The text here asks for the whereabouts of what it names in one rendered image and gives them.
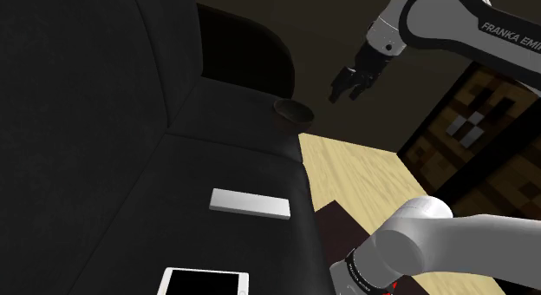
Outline white phone with black screen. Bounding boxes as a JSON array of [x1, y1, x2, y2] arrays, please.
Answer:
[[156, 266, 251, 295]]

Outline white flat remote control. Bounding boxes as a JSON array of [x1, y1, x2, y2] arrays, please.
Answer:
[[208, 187, 292, 220]]

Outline brown patterned wooden door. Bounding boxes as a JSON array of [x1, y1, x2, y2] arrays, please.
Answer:
[[396, 60, 541, 222]]

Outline black sofa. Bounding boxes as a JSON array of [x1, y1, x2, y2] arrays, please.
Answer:
[[0, 0, 339, 295]]

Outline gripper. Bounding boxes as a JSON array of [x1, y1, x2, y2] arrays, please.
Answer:
[[328, 39, 397, 104]]

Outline dark brown bowl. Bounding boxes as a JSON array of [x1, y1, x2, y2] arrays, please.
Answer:
[[272, 97, 316, 133]]

